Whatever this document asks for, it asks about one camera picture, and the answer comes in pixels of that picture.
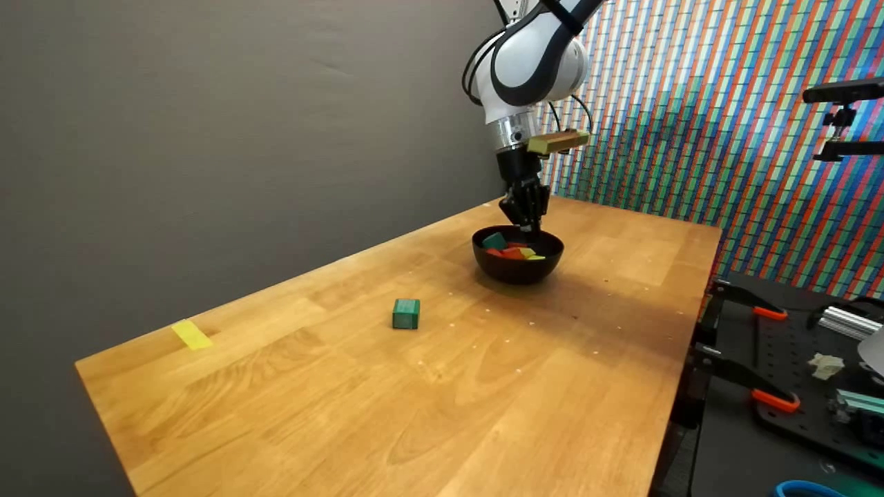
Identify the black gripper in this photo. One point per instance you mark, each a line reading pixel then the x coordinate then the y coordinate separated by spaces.
pixel 526 194

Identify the teal wooden block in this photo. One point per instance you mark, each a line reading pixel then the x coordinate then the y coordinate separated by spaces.
pixel 497 240

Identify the black bowl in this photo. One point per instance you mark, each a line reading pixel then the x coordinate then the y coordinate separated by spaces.
pixel 517 272

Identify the green wooden block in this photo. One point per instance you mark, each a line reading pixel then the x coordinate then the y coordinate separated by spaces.
pixel 408 313

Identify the orange wooden block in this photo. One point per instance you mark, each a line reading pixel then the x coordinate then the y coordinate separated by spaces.
pixel 512 252

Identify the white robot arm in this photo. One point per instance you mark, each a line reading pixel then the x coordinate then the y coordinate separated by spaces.
pixel 535 58

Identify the yellow wooden block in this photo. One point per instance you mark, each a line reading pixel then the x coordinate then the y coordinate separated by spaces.
pixel 533 254

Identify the black perforated tool board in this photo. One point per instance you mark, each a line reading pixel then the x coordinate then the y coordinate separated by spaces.
pixel 809 356

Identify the yellow tape strip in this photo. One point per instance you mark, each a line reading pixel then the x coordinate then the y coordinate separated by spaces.
pixel 193 335

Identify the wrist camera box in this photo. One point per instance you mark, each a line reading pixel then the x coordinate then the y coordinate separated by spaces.
pixel 556 142

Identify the black clamp orange handle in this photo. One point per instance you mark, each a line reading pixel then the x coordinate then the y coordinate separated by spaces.
pixel 758 303

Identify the black camera stand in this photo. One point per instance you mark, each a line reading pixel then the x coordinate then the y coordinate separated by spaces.
pixel 842 116

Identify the blue scissors handle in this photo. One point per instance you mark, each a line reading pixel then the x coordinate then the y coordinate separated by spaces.
pixel 805 488

